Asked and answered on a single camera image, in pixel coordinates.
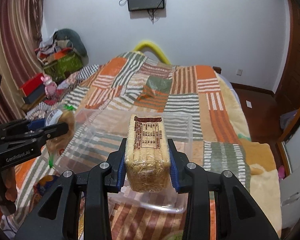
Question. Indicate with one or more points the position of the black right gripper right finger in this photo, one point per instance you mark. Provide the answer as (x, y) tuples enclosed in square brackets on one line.
[(238, 216)]

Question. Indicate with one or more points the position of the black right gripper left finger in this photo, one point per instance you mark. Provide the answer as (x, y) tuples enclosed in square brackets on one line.
[(56, 216)]

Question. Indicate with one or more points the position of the green-edged biscuit stick bag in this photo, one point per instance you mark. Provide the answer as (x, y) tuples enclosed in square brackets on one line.
[(56, 146)]

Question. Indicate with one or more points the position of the wafer biscuit block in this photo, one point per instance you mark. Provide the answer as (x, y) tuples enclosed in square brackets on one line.
[(147, 156)]

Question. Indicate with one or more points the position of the person left hand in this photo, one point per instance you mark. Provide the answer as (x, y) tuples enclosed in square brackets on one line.
[(8, 191)]

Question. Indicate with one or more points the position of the red box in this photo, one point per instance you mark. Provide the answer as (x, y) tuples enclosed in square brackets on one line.
[(30, 85)]

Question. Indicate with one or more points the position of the pink plush toy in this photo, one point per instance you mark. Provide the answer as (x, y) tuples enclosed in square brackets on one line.
[(50, 85)]

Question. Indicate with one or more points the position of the patchwork orange green blanket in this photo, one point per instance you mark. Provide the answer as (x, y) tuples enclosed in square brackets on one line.
[(200, 112)]

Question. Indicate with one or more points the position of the clear plastic storage bin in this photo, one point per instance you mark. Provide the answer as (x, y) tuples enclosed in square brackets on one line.
[(98, 133)]

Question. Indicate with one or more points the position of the pile of clothes and boxes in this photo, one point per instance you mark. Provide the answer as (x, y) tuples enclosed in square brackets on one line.
[(62, 54)]

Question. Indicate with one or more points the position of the striped red curtain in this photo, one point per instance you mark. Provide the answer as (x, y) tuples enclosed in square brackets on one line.
[(20, 34)]

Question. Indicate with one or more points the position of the brown wooden door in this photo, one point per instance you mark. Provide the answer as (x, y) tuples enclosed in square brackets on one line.
[(287, 95)]

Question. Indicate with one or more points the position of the yellow curved tube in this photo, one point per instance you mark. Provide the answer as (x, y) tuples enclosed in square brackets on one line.
[(156, 50)]

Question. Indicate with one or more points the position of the white wall socket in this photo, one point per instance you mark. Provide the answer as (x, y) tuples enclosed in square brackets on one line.
[(239, 72)]

